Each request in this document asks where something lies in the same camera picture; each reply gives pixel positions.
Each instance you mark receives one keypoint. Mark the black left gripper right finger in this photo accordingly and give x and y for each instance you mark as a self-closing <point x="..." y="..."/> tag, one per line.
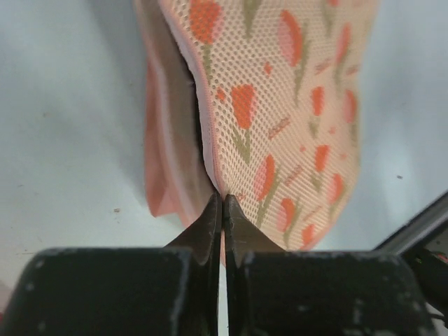
<point x="244" y="242"/>

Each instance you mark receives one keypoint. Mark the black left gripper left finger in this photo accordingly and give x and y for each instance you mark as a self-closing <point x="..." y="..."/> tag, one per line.
<point x="203" y="236"/>

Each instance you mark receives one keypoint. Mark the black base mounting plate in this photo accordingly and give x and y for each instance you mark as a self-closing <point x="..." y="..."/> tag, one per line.
<point x="426" y="230"/>

